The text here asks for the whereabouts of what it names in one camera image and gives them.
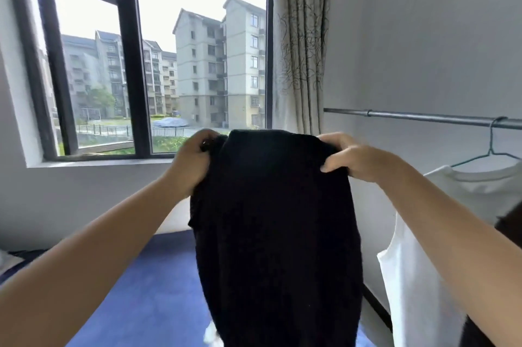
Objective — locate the person's left hand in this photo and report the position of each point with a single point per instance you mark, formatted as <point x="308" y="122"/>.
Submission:
<point x="191" y="167"/>

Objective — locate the person's right hand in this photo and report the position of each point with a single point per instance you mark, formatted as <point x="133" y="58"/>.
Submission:
<point x="359" y="159"/>

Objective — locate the person's left fingers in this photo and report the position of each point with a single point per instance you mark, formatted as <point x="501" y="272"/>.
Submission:
<point x="206" y="137"/>

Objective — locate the person's right thumb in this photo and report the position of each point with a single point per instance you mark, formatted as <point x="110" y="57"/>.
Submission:
<point x="335" y="162"/>

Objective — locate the black knit garment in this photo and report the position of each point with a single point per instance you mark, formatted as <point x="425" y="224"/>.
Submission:
<point x="277" y="245"/>

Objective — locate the person's right forearm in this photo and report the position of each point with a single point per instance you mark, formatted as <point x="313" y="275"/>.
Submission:
<point x="454" y="236"/>

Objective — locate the person's left forearm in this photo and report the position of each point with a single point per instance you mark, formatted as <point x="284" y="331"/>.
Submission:
<point x="87" y="263"/>

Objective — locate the black framed window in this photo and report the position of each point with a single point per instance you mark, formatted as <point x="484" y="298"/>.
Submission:
<point x="134" y="53"/>

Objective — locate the beige patterned curtain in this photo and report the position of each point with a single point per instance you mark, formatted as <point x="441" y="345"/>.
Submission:
<point x="301" y="41"/>

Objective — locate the white sleeveless shirt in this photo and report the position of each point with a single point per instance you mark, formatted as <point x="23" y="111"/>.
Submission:
<point x="432" y="261"/>

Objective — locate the blue bed sheet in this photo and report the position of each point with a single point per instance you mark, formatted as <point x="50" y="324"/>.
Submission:
<point x="151" y="298"/>

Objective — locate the dark brown garment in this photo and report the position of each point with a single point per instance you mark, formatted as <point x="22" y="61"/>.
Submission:
<point x="505" y="269"/>

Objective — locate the white pillow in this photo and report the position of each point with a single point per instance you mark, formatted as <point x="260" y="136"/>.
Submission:
<point x="9" y="261"/>

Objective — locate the metal clothes rail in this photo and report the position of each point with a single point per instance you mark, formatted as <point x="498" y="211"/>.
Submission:
<point x="424" y="117"/>

